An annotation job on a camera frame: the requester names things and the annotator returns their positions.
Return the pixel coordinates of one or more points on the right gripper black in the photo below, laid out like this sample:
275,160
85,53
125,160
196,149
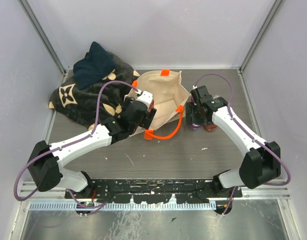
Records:
190,108

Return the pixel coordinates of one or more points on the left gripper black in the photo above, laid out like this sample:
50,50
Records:
146,121

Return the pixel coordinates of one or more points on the beige canvas tote bag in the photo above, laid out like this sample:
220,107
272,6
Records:
169,99

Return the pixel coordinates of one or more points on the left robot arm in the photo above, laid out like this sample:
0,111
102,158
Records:
48,171

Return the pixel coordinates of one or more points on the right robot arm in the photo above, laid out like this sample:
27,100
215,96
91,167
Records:
259,165

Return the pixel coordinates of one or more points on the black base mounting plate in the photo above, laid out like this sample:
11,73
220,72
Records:
154,191

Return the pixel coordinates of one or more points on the dark floral patterned blanket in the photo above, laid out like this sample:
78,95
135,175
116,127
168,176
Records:
80,105

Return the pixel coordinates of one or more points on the navy blue cloth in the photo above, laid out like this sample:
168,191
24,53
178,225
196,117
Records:
96,65

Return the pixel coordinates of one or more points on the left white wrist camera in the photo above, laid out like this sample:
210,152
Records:
144,97

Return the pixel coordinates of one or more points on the aluminium front rail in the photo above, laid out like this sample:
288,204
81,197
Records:
61,200

